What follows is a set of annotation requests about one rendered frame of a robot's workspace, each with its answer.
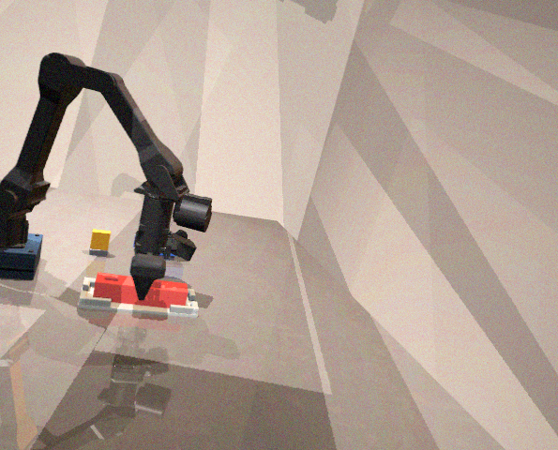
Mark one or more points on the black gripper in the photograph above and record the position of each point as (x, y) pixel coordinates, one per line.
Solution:
(147, 265)

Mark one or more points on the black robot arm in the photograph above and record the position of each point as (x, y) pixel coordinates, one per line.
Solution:
(61, 78)

